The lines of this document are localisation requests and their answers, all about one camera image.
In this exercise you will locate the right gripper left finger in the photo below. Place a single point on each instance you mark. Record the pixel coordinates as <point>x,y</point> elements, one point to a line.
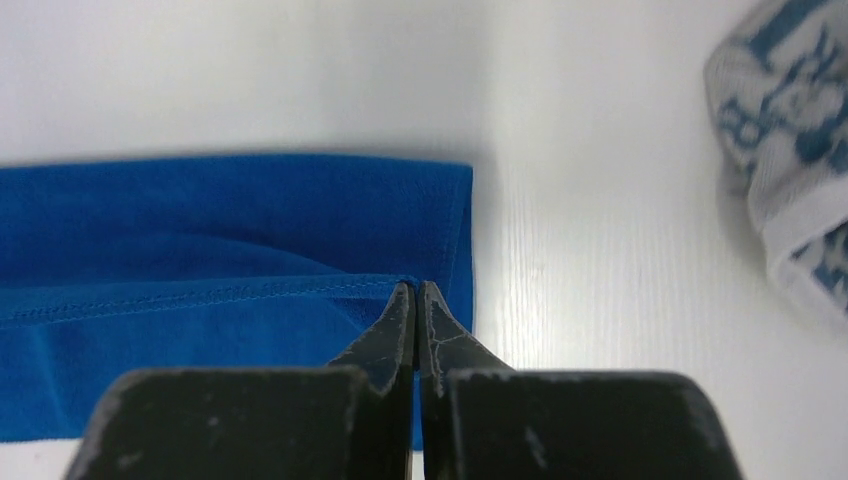
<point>349,419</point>

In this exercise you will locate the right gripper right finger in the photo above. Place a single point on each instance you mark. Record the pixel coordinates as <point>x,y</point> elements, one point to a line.
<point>482,419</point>

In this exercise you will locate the dark blue towel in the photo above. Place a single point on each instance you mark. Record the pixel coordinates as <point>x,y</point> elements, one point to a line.
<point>246,260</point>

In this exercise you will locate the patterned white blue cloth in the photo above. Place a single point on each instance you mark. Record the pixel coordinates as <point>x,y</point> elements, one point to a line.
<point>776,89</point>

